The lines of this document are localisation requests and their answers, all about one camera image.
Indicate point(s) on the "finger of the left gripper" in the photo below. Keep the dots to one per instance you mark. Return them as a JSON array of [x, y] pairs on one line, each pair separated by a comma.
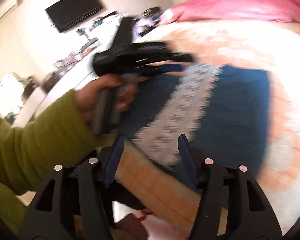
[[162, 69], [181, 57]]

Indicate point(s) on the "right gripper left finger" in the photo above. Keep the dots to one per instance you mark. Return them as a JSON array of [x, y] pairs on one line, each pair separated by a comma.
[[72, 203]]

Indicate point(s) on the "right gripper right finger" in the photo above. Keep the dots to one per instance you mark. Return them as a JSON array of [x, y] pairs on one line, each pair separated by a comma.
[[232, 204]]

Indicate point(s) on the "blue denim pants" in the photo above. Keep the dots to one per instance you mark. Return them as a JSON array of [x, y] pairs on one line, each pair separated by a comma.
[[222, 111]]

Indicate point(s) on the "left forearm green sleeve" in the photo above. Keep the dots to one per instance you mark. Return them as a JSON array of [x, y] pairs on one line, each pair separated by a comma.
[[59, 135]]

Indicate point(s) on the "person's left hand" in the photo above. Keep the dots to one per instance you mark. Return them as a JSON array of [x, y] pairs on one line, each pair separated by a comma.
[[121, 91]]

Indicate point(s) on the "white dresser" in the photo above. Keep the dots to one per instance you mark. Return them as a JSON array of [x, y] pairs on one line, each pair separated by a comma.
[[74, 76]]

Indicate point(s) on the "pile of clothes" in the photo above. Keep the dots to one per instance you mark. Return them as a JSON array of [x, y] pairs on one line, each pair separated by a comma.
[[147, 21]]

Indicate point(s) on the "orange white fleece blanket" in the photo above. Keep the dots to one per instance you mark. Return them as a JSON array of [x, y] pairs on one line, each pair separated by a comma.
[[161, 207]]

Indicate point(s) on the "pink quilt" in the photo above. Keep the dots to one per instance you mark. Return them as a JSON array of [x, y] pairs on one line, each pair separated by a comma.
[[285, 11]]

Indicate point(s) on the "black wall television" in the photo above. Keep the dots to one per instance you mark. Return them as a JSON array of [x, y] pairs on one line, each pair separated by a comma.
[[66, 14]]

